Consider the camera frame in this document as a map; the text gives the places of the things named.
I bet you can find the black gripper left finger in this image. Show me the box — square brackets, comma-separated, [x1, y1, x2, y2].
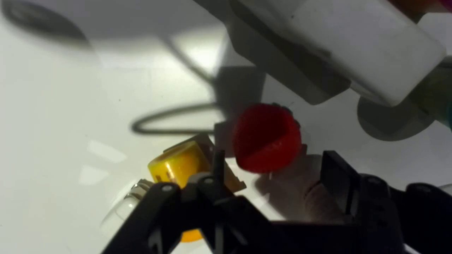
[101, 120, 289, 254]

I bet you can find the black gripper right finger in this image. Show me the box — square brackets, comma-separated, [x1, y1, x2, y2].
[287, 149, 452, 254]

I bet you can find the small red cap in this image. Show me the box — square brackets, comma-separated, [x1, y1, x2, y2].
[234, 101, 341, 223]

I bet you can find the yellow dough tub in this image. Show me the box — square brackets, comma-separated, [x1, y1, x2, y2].
[147, 132, 248, 244]

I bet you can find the white bottle red label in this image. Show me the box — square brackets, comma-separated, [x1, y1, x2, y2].
[195, 0, 448, 108]

